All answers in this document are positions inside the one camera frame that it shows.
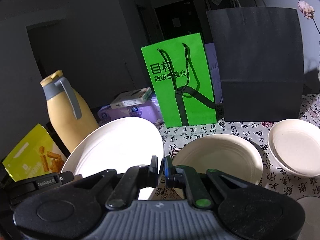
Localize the cream plate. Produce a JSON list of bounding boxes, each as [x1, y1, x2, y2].
[[60, 116, 165, 201], [172, 134, 263, 185], [267, 119, 319, 178]]

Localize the yellow thermos jug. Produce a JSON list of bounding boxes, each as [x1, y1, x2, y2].
[[40, 70, 99, 153]]

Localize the black paper bag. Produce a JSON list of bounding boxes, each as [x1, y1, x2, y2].
[[207, 5, 304, 121]]

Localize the purple tissue pack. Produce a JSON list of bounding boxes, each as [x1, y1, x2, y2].
[[98, 94, 164, 126]]

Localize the large white bowl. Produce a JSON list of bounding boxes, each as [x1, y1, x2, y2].
[[297, 196, 320, 240]]

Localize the yellow-green snack box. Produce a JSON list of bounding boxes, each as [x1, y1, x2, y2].
[[3, 124, 66, 181]]

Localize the green paper bag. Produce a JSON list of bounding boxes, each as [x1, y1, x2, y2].
[[141, 33, 217, 127]]

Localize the dried pink flowers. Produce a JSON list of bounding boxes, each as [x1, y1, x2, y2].
[[297, 0, 320, 34]]

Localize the small white box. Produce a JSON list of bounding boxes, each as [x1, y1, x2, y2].
[[110, 87, 152, 109]]

